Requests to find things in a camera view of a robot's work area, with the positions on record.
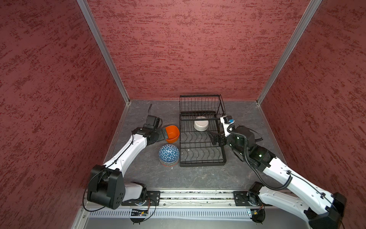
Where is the orange bowl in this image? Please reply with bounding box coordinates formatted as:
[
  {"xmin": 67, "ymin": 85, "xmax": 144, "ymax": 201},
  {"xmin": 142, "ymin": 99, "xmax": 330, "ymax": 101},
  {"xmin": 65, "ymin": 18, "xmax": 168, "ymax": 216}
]
[{"xmin": 164, "ymin": 125, "xmax": 180, "ymax": 144}]

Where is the white bowl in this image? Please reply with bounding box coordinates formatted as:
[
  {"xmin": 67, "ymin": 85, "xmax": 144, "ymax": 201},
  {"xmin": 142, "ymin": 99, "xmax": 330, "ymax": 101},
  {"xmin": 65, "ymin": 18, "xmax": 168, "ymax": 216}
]
[{"xmin": 193, "ymin": 116, "xmax": 209, "ymax": 132}]

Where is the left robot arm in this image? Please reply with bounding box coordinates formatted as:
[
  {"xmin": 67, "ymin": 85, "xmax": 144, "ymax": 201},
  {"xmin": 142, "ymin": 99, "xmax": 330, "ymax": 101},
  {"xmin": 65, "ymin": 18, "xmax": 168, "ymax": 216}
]
[{"xmin": 86, "ymin": 127, "xmax": 168, "ymax": 210}]

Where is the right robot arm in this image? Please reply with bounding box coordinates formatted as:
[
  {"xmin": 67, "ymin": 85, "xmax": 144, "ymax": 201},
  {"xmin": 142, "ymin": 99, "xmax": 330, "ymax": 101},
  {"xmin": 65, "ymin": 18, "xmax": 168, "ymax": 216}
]
[{"xmin": 208, "ymin": 124, "xmax": 347, "ymax": 229}]

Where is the blue patterned bowl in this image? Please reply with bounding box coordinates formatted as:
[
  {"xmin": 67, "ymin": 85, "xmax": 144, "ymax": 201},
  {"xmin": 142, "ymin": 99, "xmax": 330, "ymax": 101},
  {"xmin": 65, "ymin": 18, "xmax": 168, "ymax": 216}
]
[{"xmin": 158, "ymin": 144, "xmax": 180, "ymax": 167}]

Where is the right aluminium corner profile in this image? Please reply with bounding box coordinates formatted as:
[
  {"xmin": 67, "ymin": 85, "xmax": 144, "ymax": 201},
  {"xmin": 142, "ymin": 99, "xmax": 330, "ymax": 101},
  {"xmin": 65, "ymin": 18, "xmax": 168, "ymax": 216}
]
[{"xmin": 256, "ymin": 0, "xmax": 322, "ymax": 106}]

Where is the aluminium corner profile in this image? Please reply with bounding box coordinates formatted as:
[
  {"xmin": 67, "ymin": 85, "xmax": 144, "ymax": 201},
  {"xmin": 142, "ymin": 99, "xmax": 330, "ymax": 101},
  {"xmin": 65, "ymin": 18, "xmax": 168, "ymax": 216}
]
[
  {"xmin": 77, "ymin": 0, "xmax": 130, "ymax": 106},
  {"xmin": 256, "ymin": 0, "xmax": 322, "ymax": 106}
]

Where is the left aluminium corner profile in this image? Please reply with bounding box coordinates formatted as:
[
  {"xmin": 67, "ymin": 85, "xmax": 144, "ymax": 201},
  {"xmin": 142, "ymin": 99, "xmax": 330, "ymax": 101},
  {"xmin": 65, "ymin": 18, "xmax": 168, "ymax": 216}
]
[{"xmin": 77, "ymin": 0, "xmax": 130, "ymax": 106}]

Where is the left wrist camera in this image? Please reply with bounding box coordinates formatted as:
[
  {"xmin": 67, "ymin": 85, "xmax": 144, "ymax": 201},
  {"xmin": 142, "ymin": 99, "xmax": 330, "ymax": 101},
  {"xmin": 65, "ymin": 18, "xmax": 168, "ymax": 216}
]
[{"xmin": 143, "ymin": 115, "xmax": 163, "ymax": 130}]

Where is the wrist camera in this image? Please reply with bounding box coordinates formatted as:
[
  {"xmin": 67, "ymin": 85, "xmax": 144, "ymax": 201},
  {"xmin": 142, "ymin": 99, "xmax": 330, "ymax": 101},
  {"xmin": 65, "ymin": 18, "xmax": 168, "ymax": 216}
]
[
  {"xmin": 220, "ymin": 115, "xmax": 234, "ymax": 137},
  {"xmin": 143, "ymin": 115, "xmax": 163, "ymax": 130}
]

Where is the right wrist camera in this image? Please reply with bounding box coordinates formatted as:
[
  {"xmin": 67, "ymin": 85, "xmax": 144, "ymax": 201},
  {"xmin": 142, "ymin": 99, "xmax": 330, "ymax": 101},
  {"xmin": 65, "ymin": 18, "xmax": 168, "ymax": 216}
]
[{"xmin": 220, "ymin": 115, "xmax": 234, "ymax": 137}]

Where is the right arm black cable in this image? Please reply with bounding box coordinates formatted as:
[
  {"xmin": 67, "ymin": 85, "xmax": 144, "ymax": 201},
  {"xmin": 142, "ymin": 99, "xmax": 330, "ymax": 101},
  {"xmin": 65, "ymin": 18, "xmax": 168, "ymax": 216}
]
[{"xmin": 227, "ymin": 123, "xmax": 294, "ymax": 191}]

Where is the black wire dish rack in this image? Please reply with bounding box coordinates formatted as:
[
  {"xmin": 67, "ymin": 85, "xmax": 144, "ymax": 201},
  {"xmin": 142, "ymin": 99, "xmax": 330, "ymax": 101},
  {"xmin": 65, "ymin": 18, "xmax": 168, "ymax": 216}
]
[{"xmin": 179, "ymin": 94, "xmax": 226, "ymax": 167}]

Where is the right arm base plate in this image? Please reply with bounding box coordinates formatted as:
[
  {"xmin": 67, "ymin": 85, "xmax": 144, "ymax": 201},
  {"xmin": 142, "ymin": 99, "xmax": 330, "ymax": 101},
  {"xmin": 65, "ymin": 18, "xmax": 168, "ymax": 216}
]
[{"xmin": 233, "ymin": 191, "xmax": 270, "ymax": 207}]

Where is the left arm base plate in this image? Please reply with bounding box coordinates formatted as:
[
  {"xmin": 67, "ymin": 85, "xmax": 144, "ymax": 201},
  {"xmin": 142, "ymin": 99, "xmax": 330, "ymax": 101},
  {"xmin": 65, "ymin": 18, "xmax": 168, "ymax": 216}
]
[{"xmin": 121, "ymin": 190, "xmax": 161, "ymax": 207}]

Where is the aluminium mounting rail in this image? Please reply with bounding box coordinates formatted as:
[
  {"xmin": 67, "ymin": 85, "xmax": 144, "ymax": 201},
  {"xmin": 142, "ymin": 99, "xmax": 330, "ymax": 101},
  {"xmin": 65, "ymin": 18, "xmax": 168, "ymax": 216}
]
[{"xmin": 82, "ymin": 188, "xmax": 312, "ymax": 208}]

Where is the perforated cable duct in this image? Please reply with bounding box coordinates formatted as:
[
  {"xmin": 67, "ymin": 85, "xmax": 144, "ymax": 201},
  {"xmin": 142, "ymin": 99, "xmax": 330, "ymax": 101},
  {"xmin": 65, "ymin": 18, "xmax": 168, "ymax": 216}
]
[{"xmin": 89, "ymin": 208, "xmax": 252, "ymax": 220}]

